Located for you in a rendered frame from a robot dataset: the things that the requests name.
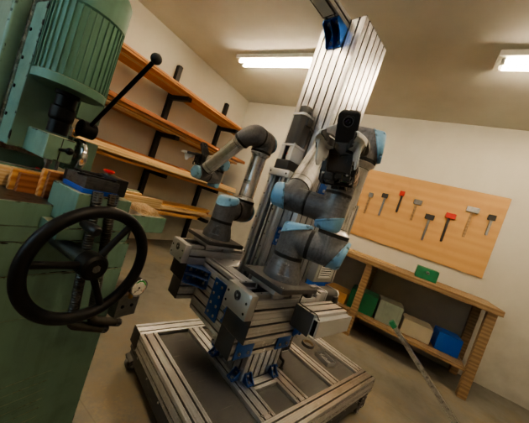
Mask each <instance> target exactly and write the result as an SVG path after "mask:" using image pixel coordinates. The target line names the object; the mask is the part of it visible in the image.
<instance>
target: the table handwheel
mask: <svg viewBox="0 0 529 423"><path fill-rule="evenodd" d="M95 218H109V219H113V220H116V221H119V222H121V223H123V224H125V225H126V227H125V228H124V229H123V230H122V231H121V232H120V233H119V234H118V235H117V236H116V237H115V238H114V239H113V240H112V241H110V242H109V243H108V244H107V245H106V246H105V247H104V248H103V249H102V250H101V251H99V252H96V251H93V250H87V251H86V250H84V249H83V248H81V247H80V246H78V245H77V244H76V243H74V242H72V241H66V240H54V239H53V238H52V237H54V235H56V234H57V233H59V232H61V231H62V230H64V229H66V228H67V227H69V226H71V225H74V224H76V223H78V222H80V221H82V220H90V219H95ZM130 231H132V233H133V235H134V237H135V240H136V246H137V250H136V257H135V260H134V264H133V267H132V268H131V270H130V271H129V273H128V275H127V277H126V278H125V280H124V281H123V282H122V283H121V285H120V286H119V287H118V288H117V289H116V290H115V291H113V292H112V293H111V294H110V295H108V296H107V297H105V298H104V299H103V298H102V292H101V289H100V285H99V279H98V278H100V277H101V276H103V275H104V274H105V273H106V271H107V268H108V261H107V259H106V258H105V257H106V256H107V254H108V253H109V252H110V251H111V250H112V249H113V248H114V247H115V246H116V245H117V244H118V243H119V242H120V241H121V240H122V239H123V238H124V237H125V236H126V235H127V234H128V233H129V232H130ZM47 242H49V244H50V245H51V246H53V247H54V248H56V249H57V250H58V251H59V252H61V253H62V254H63V255H65V256H66V257H67V258H68V259H69V260H70V261H59V262H53V261H33V260H34V257H35V256H36V254H37V253H38V252H39V250H40V249H41V248H42V247H43V246H44V245H45V244H46V243H47ZM147 252H148V241H147V237H146V234H145V231H144V229H143V227H142V225H141V224H140V223H139V221H138V220H137V219H136V218H135V217H133V216H132V215H131V214H129V213H127V212H125V211H123V210H121V209H118V208H115V207H110V206H87V207H83V208H79V209H75V210H72V211H69V212H66V213H64V214H61V215H59V216H58V217H55V218H53V219H52V220H50V221H48V222H47V223H46V224H44V225H43V226H41V227H40V228H39V229H37V230H36V231H35V232H34V233H33V234H32V235H31V236H29V238H28V239H27V240H26V241H25V242H24V243H23V245H22V246H21V247H20V249H19V250H18V251H17V253H16V254H15V256H14V258H13V261H12V263H11V264H10V267H9V270H8V277H7V292H8V298H9V300H10V302H11V304H12V306H13V308H14V309H15V310H16V311H17V313H19V314H20V315H21V316H22V317H24V318H25V319H27V320H29V321H32V322H35V323H38V324H41V325H46V326H64V325H70V324H74V323H77V322H80V321H84V320H87V319H89V318H92V317H94V316H96V315H98V314H100V313H102V312H104V311H105V310H106V309H108V308H109V307H111V306H113V305H114V304H115V303H116V302H118V301H119V300H120V299H121V298H122V297H123V296H124V295H125V294H126V293H127V292H128V291H129V290H130V289H131V287H132V286H133V285H134V283H135V282H136V280H137V279H138V277H139V276H140V274H141V272H142V270H143V267H144V264H145V261H146V258H147ZM29 269H73V270H74V271H75V272H76V273H77V274H79V275H80V276H81V277H82V278H83V279H85V280H90V282H91V285H92V290H93V294H94V298H95V302H96V304H94V305H90V306H88V307H86V308H84V309H81V310H78V311H70V312H53V311H47V310H45V309H43V308H41V307H39V306H38V305H36V304H35V303H34V302H33V301H32V299H31V298H30V296H29V292H28V289H27V276H28V272H29Z"/></svg>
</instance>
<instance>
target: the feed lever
mask: <svg viewBox="0 0 529 423"><path fill-rule="evenodd" d="M161 63H162V57H161V55H160V54H159V53H156V52H154V53H152V54H151V56H150V62H149V63H148V64H147V65H146V66H145V67H144V68H143V69H142V70H141V71H140V72H139V73H138V74H137V75H136V76H135V77H134V78H133V79H132V80H131V81H130V82H129V83H128V84H127V85H126V86H125V87H124V88H123V89H122V90H121V91H120V93H119V94H118V95H117V96H116V97H115V98H114V99H113V100H112V101H111V102H110V103H109V104H108V105H107V106H106V107H105V108H104V109H103V110H102V111H101V112H100V113H99V114H98V115H97V116H96V117H95V118H94V119H93V120H92V122H91V123H89V122H88V121H85V120H83V119H81V120H79V121H78V122H77V124H76V127H75V133H73V135H74V136H75V137H78V136H80V137H83V138H87V139H90V140H93V139H95V138H96V136H97V134H98V127H97V125H96V124H97V123H98V122H99V121H100V119H101V118H102V117H103V116H104V115H105V114H106V113H107V112H108V111H109V110H110V109H111V108H112V107H113V106H114V105H115V104H116V103H117V102H118V101H119V100H120V99H121V98H122V97H123V96H124V95H125V94H126V93H127V92H128V91H129V90H130V89H131V88H132V87H133V86H134V85H135V84H136V83H137V82H138V81H139V80H140V79H141V78H142V77H143V76H144V75H145V74H146V73H147V72H148V71H149V70H150V69H151V68H152V67H153V66H154V65H160V64H161Z"/></svg>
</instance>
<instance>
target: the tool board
mask: <svg viewBox="0 0 529 423"><path fill-rule="evenodd" d="M511 200H512V199H510V198H505V197H502V196H494V195H490V194H485V193H482V192H478V191H470V190H466V189H462V188H458V187H453V186H450V185H442V184H438V183H433V182H430V181H425V180H418V179H414V178H410V177H405V176H401V175H394V174H390V173H385V172H381V171H378V170H370V171H369V173H368V174H367V177H366V180H365V182H364V187H363V189H362V191H361V194H360V197H359V201H358V203H357V206H359V209H358V212H357V215H356V217H355V219H354V224H353V226H352V229H351V231H350V233H352V234H355V235H358V236H360V237H362V238H367V239H369V240H372V241H375V242H377V243H381V244H384V245H386V246H389V247H392V248H396V249H399V250H401V251H403V252H406V253H410V254H413V255H416V256H418V257H421V258H424V259H427V260H430V261H433V262H435V263H438V264H442V265H445V266H447V267H449V268H452V269H456V270H459V271H462V272H464V273H467V274H471V275H473V276H476V277H479V278H481V279H482V278H483V275H484V272H485V269H486V266H487V264H488V262H489V259H490V255H491V253H492V251H493V248H494V246H495V242H496V240H497V238H498V235H499V233H500V229H501V227H502V224H503V221H504V220H505V215H506V213H507V211H508V209H509V206H510V203H511Z"/></svg>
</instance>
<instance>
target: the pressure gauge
mask: <svg viewBox="0 0 529 423"><path fill-rule="evenodd" d="M147 285H148V283H147V281H146V280H145V279H143V278H141V277H138V279H137V280H136V282H135V283H134V285H133V286H132V287H131V289H130V290H129V291H128V293H129V294H128V298H129V299H132V298H133V296H139V295H142V294H143V293H144V292H145V290H146V288H147ZM139 287H140V289H139ZM134 292H135V293H134Z"/></svg>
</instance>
